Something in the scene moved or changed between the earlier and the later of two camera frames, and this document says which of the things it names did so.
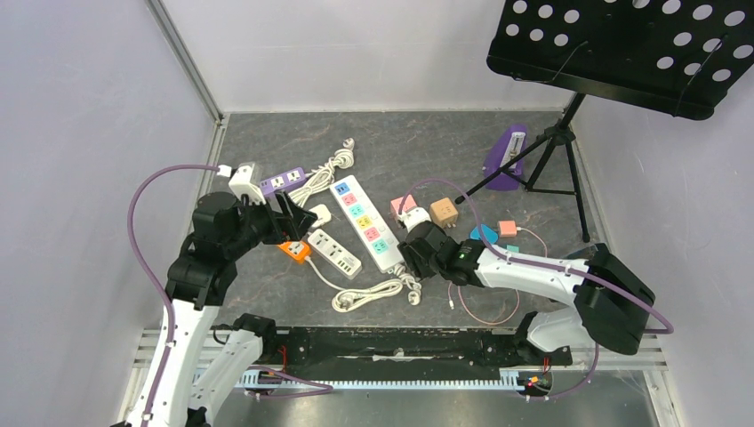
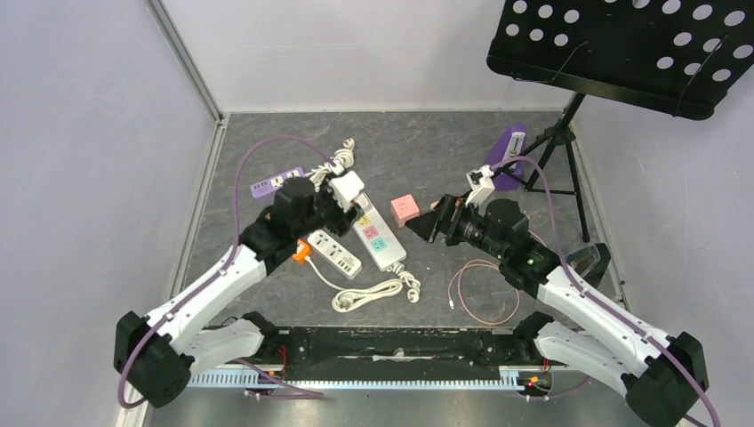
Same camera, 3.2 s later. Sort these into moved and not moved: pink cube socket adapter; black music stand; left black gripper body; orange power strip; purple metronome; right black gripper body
Moved: right black gripper body; left black gripper body
Not moved: orange power strip; purple metronome; pink cube socket adapter; black music stand
